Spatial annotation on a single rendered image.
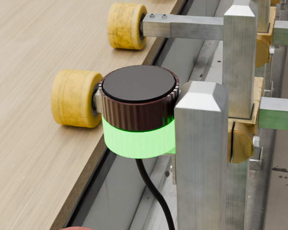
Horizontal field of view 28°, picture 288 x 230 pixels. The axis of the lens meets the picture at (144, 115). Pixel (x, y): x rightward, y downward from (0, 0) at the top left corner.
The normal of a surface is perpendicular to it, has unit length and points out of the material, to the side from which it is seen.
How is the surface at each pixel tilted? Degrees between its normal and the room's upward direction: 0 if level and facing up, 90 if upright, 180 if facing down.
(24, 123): 0
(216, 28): 90
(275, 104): 0
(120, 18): 47
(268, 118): 90
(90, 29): 0
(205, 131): 90
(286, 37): 90
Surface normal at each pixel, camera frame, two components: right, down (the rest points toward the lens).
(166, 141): 0.62, 0.40
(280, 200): -0.05, -0.84
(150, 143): 0.24, 0.52
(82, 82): -0.15, -0.58
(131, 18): -0.22, -0.18
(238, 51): -0.25, 0.54
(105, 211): 0.96, 0.10
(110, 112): -0.68, 0.43
